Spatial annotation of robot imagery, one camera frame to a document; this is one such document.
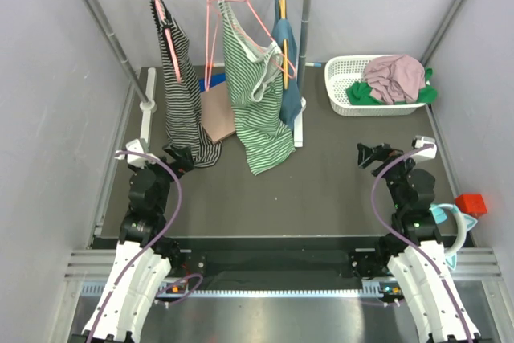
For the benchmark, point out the blue flat object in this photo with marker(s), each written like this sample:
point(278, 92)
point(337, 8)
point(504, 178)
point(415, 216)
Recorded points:
point(214, 81)

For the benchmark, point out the black white striped tank top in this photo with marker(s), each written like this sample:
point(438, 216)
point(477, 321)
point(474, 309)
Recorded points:
point(183, 109)

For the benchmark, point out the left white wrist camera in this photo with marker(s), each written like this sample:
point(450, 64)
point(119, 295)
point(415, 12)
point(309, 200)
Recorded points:
point(132, 153)

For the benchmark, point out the brown cardboard sheet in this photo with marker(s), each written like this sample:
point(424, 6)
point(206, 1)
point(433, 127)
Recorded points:
point(217, 114)

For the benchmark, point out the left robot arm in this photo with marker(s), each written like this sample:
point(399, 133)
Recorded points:
point(142, 257)

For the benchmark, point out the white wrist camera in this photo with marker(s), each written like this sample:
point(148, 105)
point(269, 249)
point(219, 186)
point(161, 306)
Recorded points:
point(427, 149)
point(132, 153)

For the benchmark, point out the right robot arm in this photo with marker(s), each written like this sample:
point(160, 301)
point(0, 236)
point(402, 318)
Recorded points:
point(421, 245)

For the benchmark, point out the white plastic basket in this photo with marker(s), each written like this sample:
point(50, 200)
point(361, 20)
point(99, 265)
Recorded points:
point(340, 73)

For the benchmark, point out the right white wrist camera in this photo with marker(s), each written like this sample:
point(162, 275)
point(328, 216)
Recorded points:
point(427, 149)

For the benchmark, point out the white clothes rack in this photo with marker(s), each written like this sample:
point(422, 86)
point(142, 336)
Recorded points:
point(152, 90)

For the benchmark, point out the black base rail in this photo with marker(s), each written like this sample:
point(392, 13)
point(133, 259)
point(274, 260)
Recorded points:
point(278, 262)

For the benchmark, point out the white slotted cable duct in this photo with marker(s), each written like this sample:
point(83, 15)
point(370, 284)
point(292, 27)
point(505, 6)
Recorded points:
point(370, 290)

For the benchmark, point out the red cube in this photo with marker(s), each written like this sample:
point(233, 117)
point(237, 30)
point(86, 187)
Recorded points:
point(471, 204)

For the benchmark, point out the pink tank top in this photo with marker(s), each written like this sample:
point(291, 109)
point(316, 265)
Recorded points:
point(395, 78)

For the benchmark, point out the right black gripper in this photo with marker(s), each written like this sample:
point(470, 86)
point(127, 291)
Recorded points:
point(381, 153)

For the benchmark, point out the empty pink hanger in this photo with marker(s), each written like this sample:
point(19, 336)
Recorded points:
point(210, 42)

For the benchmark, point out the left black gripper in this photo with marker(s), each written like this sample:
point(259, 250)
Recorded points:
point(184, 161)

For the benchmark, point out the blue tank top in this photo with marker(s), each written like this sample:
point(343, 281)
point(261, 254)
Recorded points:
point(291, 100)

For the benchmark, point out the green garment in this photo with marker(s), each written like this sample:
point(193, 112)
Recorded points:
point(359, 93)

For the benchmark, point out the pink hanger under black top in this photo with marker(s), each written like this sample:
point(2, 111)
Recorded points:
point(165, 25)

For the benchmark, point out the green white striped tank top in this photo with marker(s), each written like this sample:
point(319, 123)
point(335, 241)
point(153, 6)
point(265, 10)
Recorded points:
point(255, 86)

